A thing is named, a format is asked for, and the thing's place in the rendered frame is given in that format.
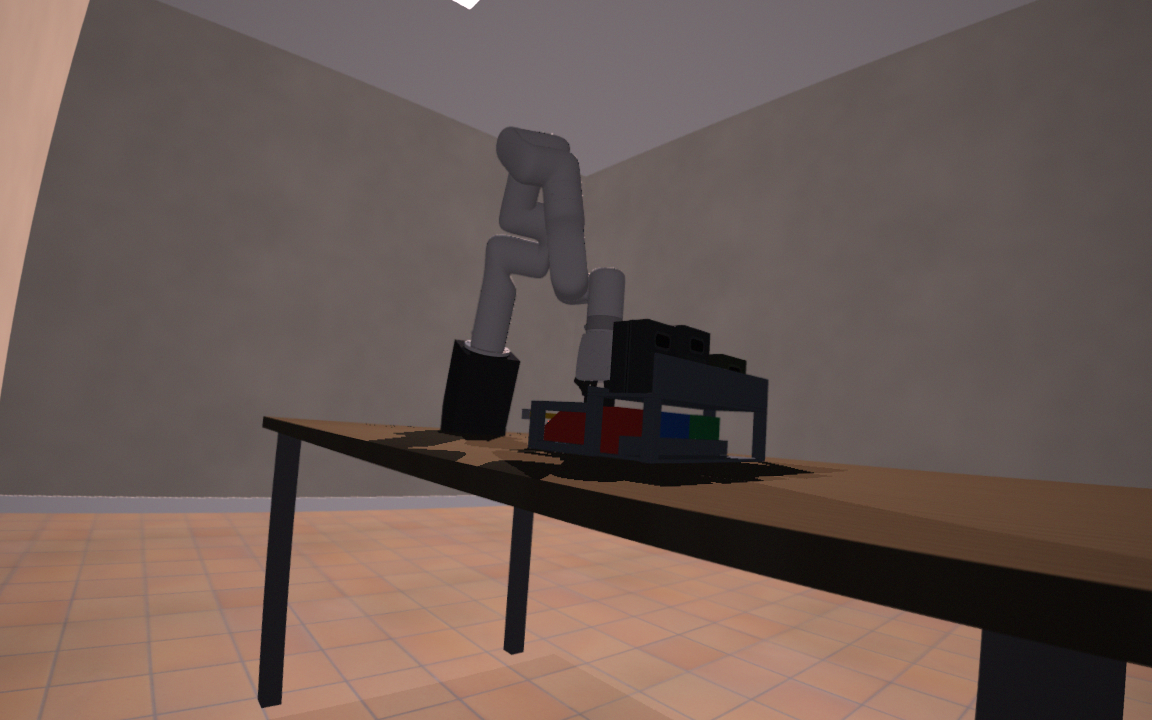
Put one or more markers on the dark grey metal shelf rack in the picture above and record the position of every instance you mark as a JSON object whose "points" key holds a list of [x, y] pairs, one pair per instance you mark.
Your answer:
{"points": [[673, 378]]}

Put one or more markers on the blue bin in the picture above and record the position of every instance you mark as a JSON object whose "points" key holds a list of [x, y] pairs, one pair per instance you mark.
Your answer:
{"points": [[675, 425]]}

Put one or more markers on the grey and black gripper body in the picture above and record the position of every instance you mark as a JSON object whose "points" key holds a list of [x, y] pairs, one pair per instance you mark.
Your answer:
{"points": [[594, 355]]}

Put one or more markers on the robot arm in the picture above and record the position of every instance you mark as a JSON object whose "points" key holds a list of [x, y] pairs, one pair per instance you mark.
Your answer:
{"points": [[534, 158]]}

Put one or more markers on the olive green case with orange latches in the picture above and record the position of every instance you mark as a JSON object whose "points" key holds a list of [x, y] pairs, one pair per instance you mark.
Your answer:
{"points": [[727, 362]]}

